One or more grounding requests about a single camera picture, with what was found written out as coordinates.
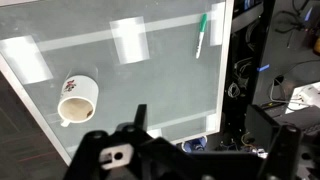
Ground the white power adapter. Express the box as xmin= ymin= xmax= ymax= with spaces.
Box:
xmin=293 ymin=84 xmax=320 ymax=108

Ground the blue round object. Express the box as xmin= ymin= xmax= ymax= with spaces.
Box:
xmin=181 ymin=135 xmax=208 ymax=153

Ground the blue tape strip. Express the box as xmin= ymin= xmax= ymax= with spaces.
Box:
xmin=256 ymin=64 xmax=271 ymax=73

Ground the coiled black cable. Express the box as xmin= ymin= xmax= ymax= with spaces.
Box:
xmin=227 ymin=82 xmax=241 ymax=99

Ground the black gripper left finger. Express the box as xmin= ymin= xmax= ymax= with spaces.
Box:
xmin=63 ymin=103 xmax=188 ymax=180

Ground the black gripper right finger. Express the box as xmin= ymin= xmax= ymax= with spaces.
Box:
xmin=245 ymin=104 xmax=303 ymax=180

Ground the green capped white marker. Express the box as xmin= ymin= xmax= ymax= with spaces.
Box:
xmin=194 ymin=13 xmax=208 ymax=60

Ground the white mug with red print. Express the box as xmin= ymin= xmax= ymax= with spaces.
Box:
xmin=57 ymin=74 xmax=100 ymax=128

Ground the white cable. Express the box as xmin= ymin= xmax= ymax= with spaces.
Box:
xmin=269 ymin=77 xmax=301 ymax=105

